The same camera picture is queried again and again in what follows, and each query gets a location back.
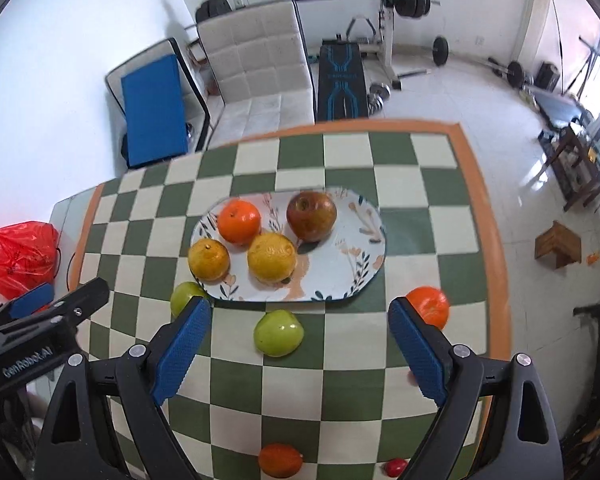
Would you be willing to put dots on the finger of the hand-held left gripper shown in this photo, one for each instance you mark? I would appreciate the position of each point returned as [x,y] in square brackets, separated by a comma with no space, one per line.
[82,302]
[30,298]

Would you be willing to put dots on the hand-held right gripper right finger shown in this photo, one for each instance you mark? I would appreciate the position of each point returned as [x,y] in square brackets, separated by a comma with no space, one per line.
[420,350]

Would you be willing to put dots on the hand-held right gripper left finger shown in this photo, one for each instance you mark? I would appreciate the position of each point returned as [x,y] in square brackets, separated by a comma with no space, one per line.
[182,347]

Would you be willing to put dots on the green apple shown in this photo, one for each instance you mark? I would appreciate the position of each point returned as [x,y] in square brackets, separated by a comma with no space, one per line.
[278,333]
[185,296]

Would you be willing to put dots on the floral oval plate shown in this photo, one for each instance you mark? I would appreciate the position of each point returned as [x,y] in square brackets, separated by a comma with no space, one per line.
[340,265]

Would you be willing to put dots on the red plastic bag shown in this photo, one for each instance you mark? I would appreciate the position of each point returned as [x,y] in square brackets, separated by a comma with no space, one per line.
[17,255]

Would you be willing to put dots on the bright orange mandarin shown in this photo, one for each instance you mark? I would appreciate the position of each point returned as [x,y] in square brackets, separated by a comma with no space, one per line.
[279,460]
[432,305]
[238,221]

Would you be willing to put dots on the green checkered tablecloth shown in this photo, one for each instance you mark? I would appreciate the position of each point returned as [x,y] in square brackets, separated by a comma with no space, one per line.
[350,400]

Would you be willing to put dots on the small red fruit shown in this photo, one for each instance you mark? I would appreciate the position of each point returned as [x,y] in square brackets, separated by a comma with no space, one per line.
[395,468]

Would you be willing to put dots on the large yellow orange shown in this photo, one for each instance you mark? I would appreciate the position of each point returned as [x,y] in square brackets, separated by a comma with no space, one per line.
[272,257]

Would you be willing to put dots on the red apple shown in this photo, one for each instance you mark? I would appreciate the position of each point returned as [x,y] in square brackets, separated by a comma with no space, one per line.
[311,215]

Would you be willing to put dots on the wooden stool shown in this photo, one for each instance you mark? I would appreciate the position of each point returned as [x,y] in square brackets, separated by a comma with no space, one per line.
[559,242]

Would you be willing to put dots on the small orange floor scrap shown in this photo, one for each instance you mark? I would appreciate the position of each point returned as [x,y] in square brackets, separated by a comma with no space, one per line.
[594,258]

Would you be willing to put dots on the blue folding mattress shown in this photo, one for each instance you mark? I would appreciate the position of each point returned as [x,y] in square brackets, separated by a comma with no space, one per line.
[152,110]

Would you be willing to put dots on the wooden shelf rack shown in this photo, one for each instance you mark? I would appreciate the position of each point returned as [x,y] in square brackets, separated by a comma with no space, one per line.
[577,165]

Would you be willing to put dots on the chrome dumbbell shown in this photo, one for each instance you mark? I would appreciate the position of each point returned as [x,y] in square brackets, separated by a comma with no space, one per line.
[380,97]

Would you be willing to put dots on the black blue weight bench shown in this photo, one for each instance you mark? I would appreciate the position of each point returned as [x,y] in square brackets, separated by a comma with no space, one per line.
[341,82]

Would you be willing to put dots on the short barbell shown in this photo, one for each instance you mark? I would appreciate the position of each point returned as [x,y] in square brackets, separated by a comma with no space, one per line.
[515,72]

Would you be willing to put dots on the white quilted sofa chair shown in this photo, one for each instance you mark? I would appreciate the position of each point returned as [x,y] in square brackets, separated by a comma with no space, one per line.
[260,60]

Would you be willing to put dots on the barbell with single plate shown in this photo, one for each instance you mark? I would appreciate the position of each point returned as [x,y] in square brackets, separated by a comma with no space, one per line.
[440,51]

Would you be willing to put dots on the black speaker box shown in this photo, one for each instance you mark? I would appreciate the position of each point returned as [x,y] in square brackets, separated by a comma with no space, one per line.
[547,76]

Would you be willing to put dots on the white squat rack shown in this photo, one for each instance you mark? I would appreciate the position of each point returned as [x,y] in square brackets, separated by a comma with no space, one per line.
[387,35]

